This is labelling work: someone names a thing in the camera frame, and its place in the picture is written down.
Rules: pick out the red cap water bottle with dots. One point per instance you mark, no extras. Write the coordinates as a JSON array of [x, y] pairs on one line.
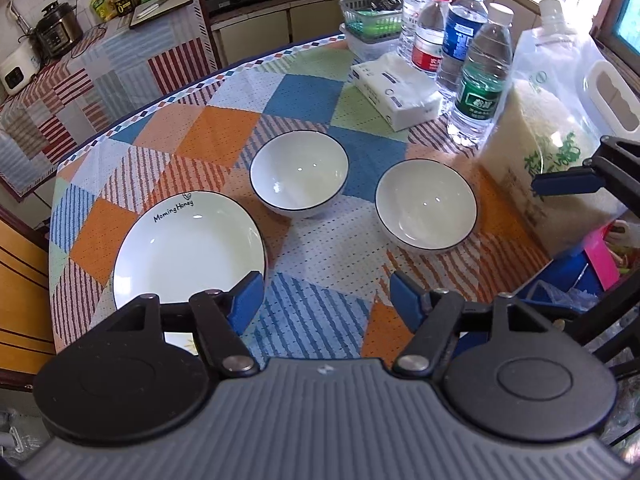
[[430, 45]]

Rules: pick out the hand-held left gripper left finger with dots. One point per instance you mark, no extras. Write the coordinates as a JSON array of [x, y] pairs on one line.
[[247, 305]]

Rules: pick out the black pressure cooker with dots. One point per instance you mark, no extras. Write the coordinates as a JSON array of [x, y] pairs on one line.
[[57, 32]]

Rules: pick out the green packet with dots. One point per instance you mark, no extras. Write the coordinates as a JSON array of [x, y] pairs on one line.
[[103, 6]]

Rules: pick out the blue cap water bottle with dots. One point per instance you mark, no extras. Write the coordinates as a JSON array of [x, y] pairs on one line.
[[462, 35]]

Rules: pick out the kitchen knife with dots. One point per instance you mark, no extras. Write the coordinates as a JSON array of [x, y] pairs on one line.
[[152, 6]]

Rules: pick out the wooden chair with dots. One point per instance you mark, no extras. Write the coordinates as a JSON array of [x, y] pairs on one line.
[[22, 290]]

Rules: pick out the white plate with black rim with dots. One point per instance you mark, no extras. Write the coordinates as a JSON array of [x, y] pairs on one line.
[[190, 255]]

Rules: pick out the white tissue pack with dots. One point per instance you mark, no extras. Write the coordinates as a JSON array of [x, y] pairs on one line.
[[395, 90]]

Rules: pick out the wooden window frame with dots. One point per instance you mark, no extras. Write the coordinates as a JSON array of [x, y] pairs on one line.
[[600, 25]]

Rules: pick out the white cap water bottle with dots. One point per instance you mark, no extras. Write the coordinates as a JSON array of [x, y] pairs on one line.
[[415, 5]]

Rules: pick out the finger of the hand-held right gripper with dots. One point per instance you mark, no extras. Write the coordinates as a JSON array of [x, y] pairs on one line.
[[565, 182]]

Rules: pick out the black cutting board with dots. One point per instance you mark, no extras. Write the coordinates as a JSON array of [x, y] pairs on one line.
[[170, 7]]

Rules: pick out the white ribbed bowl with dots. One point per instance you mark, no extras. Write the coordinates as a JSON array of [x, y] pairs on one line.
[[425, 205], [299, 172]]

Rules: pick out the striped patchwork counter cloth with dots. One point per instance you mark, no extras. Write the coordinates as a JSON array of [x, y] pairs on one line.
[[100, 85]]

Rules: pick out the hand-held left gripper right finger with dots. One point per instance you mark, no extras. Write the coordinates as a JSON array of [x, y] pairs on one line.
[[405, 300]]

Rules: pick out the white rice cooker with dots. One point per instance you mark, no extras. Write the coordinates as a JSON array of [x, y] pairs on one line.
[[17, 72]]

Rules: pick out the checked colourful tablecloth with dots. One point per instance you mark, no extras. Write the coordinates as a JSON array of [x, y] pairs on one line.
[[320, 260]]

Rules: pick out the blue box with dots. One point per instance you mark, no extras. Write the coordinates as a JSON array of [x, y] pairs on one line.
[[555, 280]]

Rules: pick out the green label water bottle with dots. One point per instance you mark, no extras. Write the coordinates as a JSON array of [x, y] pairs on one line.
[[480, 90]]

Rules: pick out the pink card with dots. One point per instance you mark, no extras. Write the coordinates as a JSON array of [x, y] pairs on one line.
[[602, 262]]

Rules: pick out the black metal rack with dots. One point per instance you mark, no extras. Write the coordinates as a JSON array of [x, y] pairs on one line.
[[607, 317]]

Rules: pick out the black item in basket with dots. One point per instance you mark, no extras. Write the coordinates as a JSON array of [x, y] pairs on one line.
[[387, 1]]

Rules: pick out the beige kitchen cabinet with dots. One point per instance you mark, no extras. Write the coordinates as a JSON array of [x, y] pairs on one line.
[[260, 35]]

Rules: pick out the clear rice bag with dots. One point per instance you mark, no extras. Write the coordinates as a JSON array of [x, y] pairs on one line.
[[545, 135]]

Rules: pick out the white green plastic basket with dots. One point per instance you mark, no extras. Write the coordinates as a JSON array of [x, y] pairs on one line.
[[370, 30]]

